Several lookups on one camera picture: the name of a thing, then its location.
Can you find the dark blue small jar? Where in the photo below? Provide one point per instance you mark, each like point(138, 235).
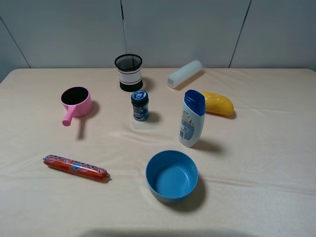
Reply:
point(140, 100)

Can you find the white blue shampoo bottle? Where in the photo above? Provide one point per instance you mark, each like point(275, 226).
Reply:
point(192, 119)

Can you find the white translucent cylinder tube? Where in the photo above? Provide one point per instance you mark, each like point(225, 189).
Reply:
point(184, 73)

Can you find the blue plastic bowl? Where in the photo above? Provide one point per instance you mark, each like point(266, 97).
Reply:
point(171, 176)

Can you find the yellow oval plastic case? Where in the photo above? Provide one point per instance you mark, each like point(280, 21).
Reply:
point(217, 104)

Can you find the black mesh pen cup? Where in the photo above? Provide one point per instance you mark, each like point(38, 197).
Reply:
point(129, 71)

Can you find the red wrapped sausage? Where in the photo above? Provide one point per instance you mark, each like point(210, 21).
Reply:
point(76, 167)

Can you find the pink pot with handle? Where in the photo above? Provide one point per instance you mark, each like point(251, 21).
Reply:
point(77, 102)

